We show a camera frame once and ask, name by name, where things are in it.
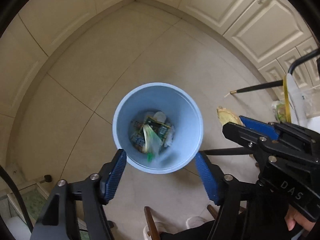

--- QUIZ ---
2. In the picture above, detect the crumpled white tissue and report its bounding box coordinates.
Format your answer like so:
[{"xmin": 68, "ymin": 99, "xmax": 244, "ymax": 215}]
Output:
[{"xmin": 153, "ymin": 111, "xmax": 167, "ymax": 123}]

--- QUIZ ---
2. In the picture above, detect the light green wrapper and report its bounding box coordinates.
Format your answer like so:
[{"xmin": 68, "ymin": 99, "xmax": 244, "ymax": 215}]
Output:
[{"xmin": 142, "ymin": 125, "xmax": 162, "ymax": 161}]

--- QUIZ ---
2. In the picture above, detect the person's right hand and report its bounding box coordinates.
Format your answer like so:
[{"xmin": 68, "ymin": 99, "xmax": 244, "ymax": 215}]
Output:
[{"xmin": 285, "ymin": 206, "xmax": 310, "ymax": 238}]

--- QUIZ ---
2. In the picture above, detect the brown wooden chair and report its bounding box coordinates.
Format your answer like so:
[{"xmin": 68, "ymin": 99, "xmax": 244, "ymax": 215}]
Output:
[{"xmin": 144, "ymin": 204, "xmax": 218, "ymax": 240}]

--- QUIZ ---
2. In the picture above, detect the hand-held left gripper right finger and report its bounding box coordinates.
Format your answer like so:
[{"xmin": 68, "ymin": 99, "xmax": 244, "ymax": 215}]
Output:
[{"xmin": 194, "ymin": 152, "xmax": 258, "ymax": 240}]

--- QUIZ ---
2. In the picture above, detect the white shoe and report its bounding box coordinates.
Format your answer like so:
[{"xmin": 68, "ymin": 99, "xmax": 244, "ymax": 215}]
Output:
[
  {"xmin": 143, "ymin": 221, "xmax": 163, "ymax": 240},
  {"xmin": 186, "ymin": 216, "xmax": 208, "ymax": 230}
]

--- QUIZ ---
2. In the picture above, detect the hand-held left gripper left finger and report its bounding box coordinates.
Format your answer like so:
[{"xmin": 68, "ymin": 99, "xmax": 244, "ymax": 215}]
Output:
[{"xmin": 30, "ymin": 149, "xmax": 127, "ymax": 240}]

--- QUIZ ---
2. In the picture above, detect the yellow chip bag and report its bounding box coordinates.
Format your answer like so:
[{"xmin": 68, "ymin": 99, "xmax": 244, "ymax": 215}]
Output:
[{"xmin": 216, "ymin": 106, "xmax": 243, "ymax": 127}]

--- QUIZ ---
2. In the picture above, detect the pale green snack packet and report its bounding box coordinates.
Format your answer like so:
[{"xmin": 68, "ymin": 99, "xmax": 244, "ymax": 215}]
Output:
[{"xmin": 272, "ymin": 101, "xmax": 287, "ymax": 123}]

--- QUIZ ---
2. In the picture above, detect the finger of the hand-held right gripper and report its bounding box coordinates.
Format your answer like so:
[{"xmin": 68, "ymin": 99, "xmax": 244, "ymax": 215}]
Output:
[
  {"xmin": 222, "ymin": 122, "xmax": 266, "ymax": 155},
  {"xmin": 239, "ymin": 116, "xmax": 279, "ymax": 141}
]

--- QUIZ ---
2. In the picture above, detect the blue trash bin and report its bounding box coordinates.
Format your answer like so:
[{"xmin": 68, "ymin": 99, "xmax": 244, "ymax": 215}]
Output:
[{"xmin": 112, "ymin": 82, "xmax": 203, "ymax": 175}]

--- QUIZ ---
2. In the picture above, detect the green printed snack packet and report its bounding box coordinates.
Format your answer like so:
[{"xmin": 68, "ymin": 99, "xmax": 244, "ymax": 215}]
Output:
[{"xmin": 144, "ymin": 115, "xmax": 172, "ymax": 140}]

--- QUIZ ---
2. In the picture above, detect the black cable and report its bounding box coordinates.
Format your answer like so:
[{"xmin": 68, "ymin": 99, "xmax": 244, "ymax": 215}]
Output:
[{"xmin": 0, "ymin": 165, "xmax": 33, "ymax": 232}]

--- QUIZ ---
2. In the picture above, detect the round marble table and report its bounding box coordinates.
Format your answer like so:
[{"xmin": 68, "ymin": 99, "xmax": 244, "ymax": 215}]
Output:
[{"xmin": 200, "ymin": 49, "xmax": 320, "ymax": 158}]

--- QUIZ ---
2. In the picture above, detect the person's leg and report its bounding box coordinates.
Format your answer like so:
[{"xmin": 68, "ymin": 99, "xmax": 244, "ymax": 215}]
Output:
[{"xmin": 160, "ymin": 219, "xmax": 225, "ymax": 240}]

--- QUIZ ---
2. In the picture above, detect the person's right forearm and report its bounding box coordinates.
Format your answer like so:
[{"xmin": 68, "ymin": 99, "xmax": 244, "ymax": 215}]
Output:
[{"xmin": 246, "ymin": 184, "xmax": 304, "ymax": 240}]

